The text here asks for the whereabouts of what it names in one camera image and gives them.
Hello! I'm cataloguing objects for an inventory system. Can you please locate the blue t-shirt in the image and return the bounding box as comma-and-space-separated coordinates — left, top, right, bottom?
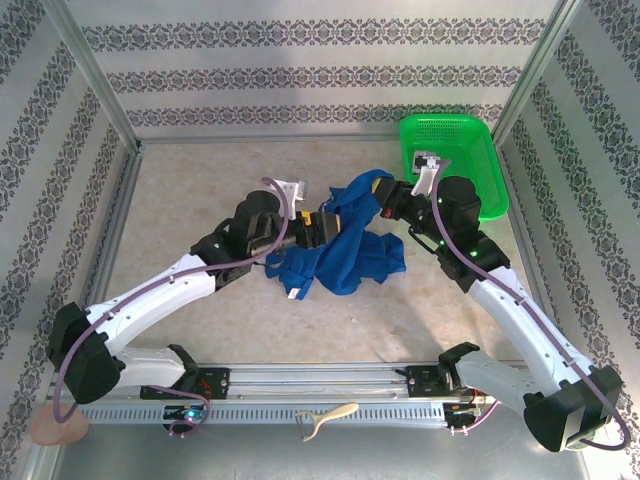
264, 169, 405, 302

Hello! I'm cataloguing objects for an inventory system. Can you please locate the green plastic mesh basket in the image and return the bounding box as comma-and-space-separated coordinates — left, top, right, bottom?
398, 113, 510, 221

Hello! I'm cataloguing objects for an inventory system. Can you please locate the cream plastic peeler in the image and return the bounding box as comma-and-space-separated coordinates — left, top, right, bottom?
295, 402, 360, 443

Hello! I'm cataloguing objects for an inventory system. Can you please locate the pink translucent cup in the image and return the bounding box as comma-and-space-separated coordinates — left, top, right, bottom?
30, 404, 91, 446

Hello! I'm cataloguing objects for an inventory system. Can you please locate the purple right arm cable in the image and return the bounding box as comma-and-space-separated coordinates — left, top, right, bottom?
430, 157, 632, 451

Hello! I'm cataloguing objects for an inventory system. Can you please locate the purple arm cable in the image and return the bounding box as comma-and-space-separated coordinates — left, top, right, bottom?
52, 175, 291, 437
430, 157, 632, 451

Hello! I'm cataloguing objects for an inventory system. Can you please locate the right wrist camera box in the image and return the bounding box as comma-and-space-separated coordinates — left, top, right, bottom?
410, 149, 451, 196

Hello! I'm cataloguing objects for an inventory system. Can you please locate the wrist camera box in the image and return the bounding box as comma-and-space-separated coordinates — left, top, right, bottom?
272, 177, 307, 207
410, 149, 451, 196

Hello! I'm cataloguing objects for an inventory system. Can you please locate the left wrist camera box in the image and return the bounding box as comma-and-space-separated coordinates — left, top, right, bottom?
272, 177, 307, 207

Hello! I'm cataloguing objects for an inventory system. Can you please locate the aluminium back rail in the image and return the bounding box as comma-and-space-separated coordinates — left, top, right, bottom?
137, 130, 401, 147

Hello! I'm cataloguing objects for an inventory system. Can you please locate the right aluminium side rail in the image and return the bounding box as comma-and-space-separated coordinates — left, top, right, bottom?
489, 144, 585, 362

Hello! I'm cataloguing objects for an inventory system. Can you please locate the aluminium side rail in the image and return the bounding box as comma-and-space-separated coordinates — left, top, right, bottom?
67, 147, 146, 365
489, 144, 585, 362

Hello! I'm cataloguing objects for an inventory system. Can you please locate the left aluminium side rail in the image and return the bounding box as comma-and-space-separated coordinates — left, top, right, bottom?
67, 147, 146, 365

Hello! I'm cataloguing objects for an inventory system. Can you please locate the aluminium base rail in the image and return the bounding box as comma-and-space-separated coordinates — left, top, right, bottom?
47, 362, 594, 401

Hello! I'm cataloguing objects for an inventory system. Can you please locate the right aluminium corner post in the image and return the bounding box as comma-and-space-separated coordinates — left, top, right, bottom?
488, 0, 587, 150

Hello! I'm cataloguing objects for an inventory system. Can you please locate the aluminium corner post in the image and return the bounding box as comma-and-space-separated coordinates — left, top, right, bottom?
488, 0, 587, 150
42, 0, 146, 154

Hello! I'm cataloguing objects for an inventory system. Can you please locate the slotted grey cable duct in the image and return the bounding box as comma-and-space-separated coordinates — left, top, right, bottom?
79, 403, 446, 425

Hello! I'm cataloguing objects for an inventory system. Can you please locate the left aluminium corner post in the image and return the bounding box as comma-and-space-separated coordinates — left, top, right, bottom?
42, 0, 146, 154

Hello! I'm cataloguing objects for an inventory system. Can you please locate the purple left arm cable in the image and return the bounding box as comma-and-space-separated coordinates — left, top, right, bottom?
52, 175, 291, 437

